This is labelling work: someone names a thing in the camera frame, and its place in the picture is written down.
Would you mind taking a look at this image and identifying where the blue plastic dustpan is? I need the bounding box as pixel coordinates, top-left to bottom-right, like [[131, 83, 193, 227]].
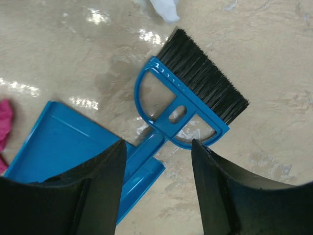
[[5, 101, 165, 222]]

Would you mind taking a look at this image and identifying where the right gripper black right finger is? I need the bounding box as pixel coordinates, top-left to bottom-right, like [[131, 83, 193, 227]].
[[191, 140, 313, 235]]

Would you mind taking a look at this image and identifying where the white paper scrap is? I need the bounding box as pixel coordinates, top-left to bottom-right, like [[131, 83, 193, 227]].
[[133, 0, 181, 22]]

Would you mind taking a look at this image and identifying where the pink paper scrap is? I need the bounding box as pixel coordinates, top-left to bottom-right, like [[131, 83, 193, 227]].
[[0, 99, 14, 174]]

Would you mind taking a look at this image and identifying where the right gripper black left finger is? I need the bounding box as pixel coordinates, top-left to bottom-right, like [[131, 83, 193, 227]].
[[0, 140, 127, 235]]

